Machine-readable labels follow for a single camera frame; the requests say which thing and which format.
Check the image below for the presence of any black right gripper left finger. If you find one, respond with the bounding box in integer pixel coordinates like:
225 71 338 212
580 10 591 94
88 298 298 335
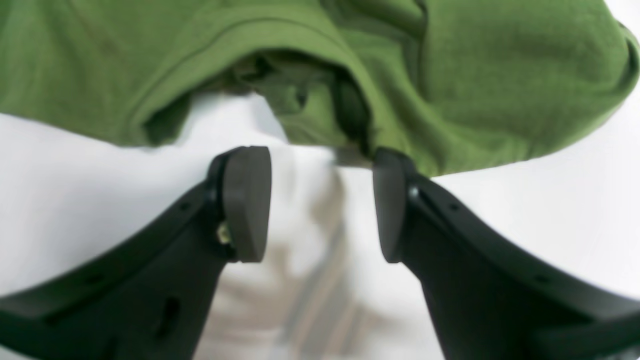
0 146 272 360

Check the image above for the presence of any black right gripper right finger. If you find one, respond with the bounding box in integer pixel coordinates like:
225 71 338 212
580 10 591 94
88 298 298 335
372 147 640 360

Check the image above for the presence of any green T-shirt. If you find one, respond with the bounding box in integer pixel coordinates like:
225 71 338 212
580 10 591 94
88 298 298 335
1 0 639 177

